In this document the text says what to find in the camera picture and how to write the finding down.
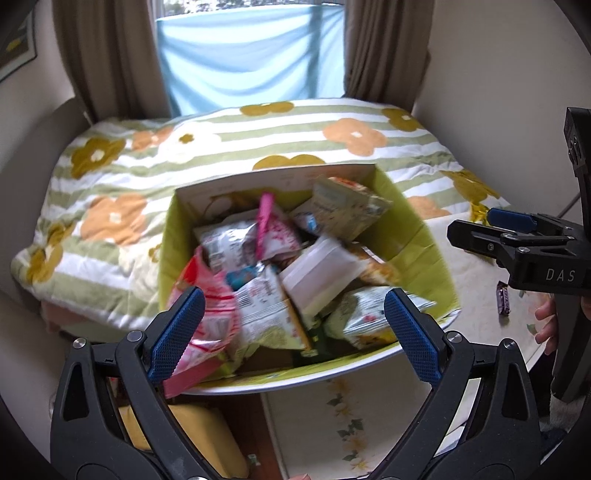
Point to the yellow-green cardboard box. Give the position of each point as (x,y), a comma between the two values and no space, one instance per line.
(415,249)

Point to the light blue cloth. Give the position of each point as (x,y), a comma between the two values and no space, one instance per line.
(249,60)

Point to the white cloth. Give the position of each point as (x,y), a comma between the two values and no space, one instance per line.
(556,417)

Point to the pink bedsheet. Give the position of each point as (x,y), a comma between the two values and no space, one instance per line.
(60,318)

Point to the brown curtain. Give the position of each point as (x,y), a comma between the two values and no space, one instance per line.
(115,55)
(388,46)

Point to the pink snack packet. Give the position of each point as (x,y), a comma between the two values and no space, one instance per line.
(207,314)

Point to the framed wall picture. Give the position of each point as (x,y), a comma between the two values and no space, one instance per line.
(16,46)

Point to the pile of assorted snacks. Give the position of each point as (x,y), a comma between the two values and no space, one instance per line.
(351,207)

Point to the floral floor mat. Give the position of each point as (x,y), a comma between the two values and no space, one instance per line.
(323,429)

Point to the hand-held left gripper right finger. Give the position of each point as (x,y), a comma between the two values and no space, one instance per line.
(411,337)

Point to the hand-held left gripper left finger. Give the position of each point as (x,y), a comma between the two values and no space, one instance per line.
(178,332)

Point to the floral striped blanket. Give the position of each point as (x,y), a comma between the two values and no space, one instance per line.
(138,152)

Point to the grey newsprint snack bag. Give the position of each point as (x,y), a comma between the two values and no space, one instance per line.
(228,247)

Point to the small purple candy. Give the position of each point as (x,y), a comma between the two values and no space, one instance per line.
(504,300)

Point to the person's right hand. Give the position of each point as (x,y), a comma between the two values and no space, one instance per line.
(552,311)

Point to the yellow cushion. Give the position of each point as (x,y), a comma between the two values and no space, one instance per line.
(198,429)

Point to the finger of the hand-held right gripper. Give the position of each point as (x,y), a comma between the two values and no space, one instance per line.
(475,237)
(512,220)

